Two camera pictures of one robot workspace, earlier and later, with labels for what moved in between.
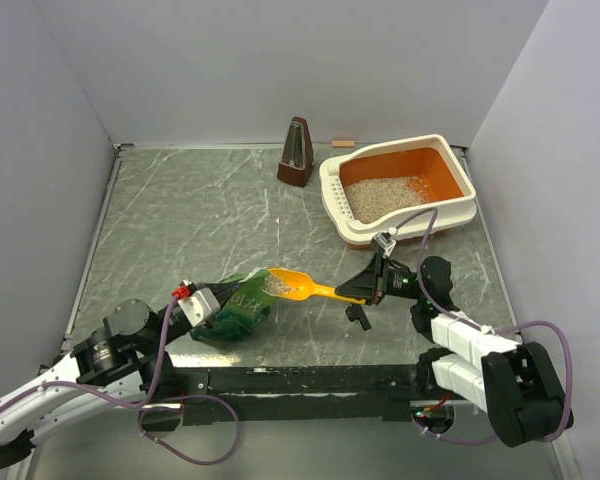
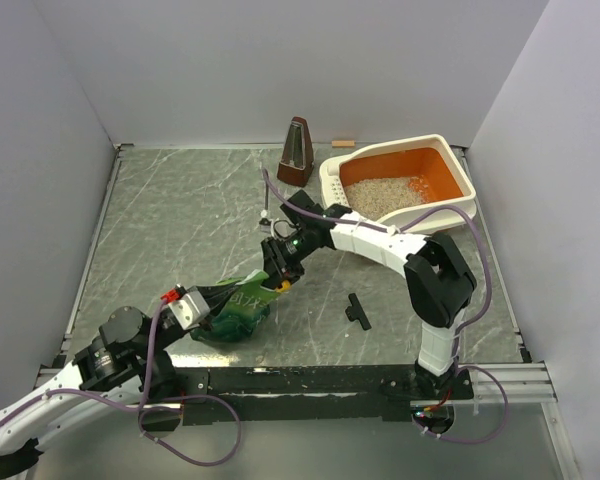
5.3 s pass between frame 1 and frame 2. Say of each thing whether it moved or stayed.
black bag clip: stayed
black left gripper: stayed
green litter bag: stayed
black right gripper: moved
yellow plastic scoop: moved
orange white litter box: stayed
